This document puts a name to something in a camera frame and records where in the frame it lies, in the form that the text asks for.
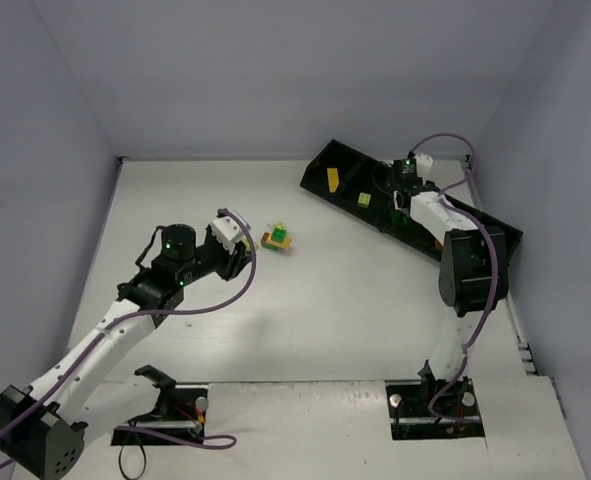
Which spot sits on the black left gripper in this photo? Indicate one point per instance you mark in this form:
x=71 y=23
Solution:
x=230 y=261

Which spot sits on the green yellow brown lego stack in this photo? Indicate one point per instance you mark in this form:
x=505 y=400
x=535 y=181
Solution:
x=277 y=239

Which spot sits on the long yellow lego brick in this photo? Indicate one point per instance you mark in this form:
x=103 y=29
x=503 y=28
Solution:
x=333 y=179

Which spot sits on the dark green curved lego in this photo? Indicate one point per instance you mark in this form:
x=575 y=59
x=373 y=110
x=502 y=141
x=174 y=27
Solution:
x=397 y=218

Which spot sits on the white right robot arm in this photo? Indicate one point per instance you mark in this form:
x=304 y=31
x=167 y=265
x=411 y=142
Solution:
x=471 y=277

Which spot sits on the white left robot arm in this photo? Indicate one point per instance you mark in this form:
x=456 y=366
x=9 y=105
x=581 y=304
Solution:
x=45 y=426

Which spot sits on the black compartment sorting tray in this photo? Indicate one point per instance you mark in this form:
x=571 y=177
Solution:
x=358 y=173

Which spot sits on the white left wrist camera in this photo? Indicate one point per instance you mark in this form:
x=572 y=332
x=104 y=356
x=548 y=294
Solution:
x=227 y=228

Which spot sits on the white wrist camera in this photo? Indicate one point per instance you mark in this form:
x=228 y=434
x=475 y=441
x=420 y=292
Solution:
x=424 y=165
x=227 y=228

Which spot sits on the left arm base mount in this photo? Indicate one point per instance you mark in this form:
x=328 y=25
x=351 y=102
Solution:
x=179 y=420

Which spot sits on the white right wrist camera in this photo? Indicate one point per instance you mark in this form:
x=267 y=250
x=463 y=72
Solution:
x=424 y=165

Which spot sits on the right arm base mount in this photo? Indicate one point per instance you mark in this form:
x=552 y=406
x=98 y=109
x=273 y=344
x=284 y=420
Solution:
x=454 y=415

